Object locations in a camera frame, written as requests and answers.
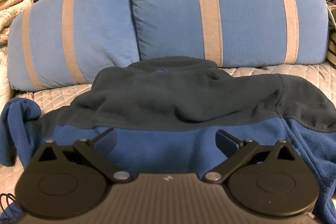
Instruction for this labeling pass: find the blue grey-striped cushion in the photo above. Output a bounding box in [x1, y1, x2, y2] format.
[130, 0, 330, 68]
[8, 0, 142, 92]

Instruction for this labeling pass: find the striped canvas bag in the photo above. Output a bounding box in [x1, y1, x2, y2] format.
[325, 0, 336, 68]

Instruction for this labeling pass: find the blue fleece jacket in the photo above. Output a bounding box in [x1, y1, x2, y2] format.
[0, 55, 336, 224]

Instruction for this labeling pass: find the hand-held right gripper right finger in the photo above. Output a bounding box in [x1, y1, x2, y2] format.
[203, 130, 298, 185]

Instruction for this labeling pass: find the thin black cable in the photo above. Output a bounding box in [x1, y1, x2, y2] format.
[0, 193, 19, 217]

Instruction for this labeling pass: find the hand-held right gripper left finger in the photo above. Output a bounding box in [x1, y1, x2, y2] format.
[39, 128, 134, 185]

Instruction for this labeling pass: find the pink white striped cloth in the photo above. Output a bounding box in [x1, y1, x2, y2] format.
[0, 0, 42, 45]

